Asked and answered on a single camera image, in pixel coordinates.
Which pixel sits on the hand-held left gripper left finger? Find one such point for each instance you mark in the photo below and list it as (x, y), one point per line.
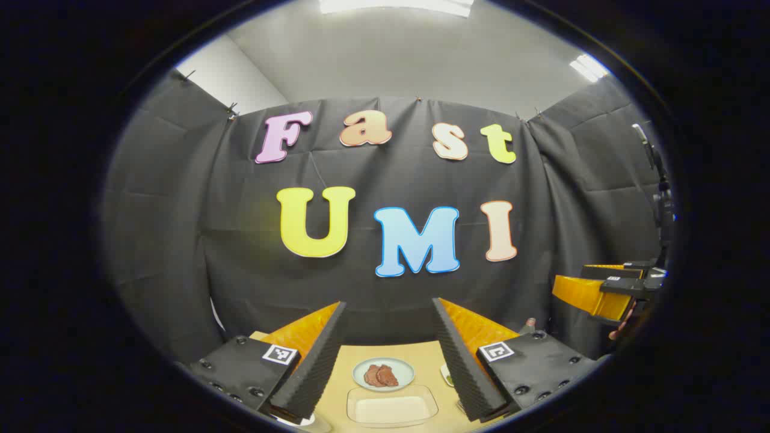
(319, 361)

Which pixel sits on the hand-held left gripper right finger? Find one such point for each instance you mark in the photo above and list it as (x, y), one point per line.
(460, 367)

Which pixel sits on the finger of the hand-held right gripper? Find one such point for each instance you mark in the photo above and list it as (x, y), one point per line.
(619, 272)
(586, 296)

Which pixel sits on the white compartment dish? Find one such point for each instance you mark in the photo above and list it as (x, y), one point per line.
(447, 375)

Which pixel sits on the pale green round plate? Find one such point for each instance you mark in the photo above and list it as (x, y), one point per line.
(404, 368)

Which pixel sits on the red meat slices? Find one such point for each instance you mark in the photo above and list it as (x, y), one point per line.
(380, 375)

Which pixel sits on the clear rectangular tray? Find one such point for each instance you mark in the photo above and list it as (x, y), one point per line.
(391, 390)

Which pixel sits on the small ceiling light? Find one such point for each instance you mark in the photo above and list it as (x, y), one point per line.
(589, 67)

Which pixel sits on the black backdrop cloth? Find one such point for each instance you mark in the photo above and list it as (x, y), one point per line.
(391, 180)

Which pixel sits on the long ceiling light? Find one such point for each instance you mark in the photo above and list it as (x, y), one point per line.
(397, 6)

